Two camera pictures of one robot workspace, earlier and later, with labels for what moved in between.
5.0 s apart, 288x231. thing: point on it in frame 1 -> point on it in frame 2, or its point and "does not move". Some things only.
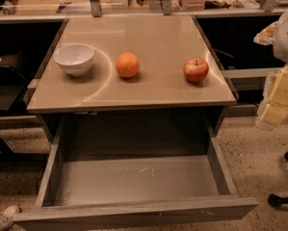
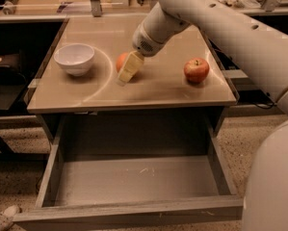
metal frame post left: [95, 3] does not move
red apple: [196, 69] does not move
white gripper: [286, 38] -> [144, 43]
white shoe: [6, 218] does not move
